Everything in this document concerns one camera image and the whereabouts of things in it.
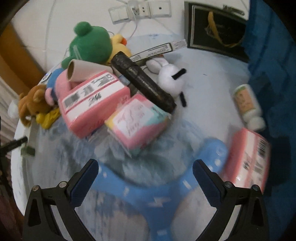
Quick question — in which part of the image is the cardboard tube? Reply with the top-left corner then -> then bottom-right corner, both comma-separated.
67,59 -> 113,82

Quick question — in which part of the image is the white wall socket panel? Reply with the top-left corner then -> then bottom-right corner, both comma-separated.
108,1 -> 171,24

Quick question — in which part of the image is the long white medicine box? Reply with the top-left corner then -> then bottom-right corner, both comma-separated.
130,39 -> 187,62

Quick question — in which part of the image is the black picture frame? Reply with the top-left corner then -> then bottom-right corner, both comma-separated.
184,1 -> 249,63

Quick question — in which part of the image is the pink pig plush blue shirt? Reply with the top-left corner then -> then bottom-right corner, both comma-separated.
45,68 -> 64,106

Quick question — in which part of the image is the white rabbit plush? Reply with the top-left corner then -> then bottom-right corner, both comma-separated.
145,55 -> 187,108

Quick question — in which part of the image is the brown bear plush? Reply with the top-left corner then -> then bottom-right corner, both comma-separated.
18,84 -> 51,127

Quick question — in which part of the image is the small white pill bottle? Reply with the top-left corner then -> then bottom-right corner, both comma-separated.
232,84 -> 266,132

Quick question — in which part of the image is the blue plastic storage crate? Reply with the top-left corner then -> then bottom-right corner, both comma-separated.
243,1 -> 295,240

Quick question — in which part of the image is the black cylinder roll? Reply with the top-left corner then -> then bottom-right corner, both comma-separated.
111,51 -> 177,113

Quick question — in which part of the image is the yellow duck plush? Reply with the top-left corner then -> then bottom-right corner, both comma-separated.
106,34 -> 132,66

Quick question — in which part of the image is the pink notebook pack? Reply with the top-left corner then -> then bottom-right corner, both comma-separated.
105,93 -> 171,157

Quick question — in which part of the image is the blue boomerang toy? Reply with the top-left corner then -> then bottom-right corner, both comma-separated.
89,138 -> 230,241

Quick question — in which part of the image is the green frog plush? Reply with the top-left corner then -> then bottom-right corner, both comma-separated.
61,22 -> 112,69

